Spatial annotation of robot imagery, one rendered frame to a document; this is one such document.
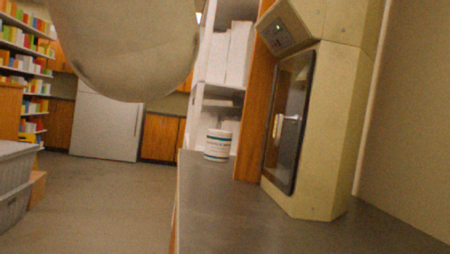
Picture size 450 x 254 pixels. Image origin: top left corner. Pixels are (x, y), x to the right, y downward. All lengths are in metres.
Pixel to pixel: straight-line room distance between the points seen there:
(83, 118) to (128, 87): 5.64
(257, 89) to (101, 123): 4.82
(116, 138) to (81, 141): 0.60
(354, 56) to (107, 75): 0.74
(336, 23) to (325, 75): 0.13
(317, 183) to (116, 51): 0.71
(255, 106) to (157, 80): 0.94
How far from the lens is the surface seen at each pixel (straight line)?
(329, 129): 0.85
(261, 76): 1.17
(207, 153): 1.52
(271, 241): 0.68
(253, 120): 1.16
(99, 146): 5.85
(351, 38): 0.89
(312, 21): 0.85
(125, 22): 0.21
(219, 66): 2.18
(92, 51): 0.22
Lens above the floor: 1.19
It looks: 3 degrees down
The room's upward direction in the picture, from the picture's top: 9 degrees clockwise
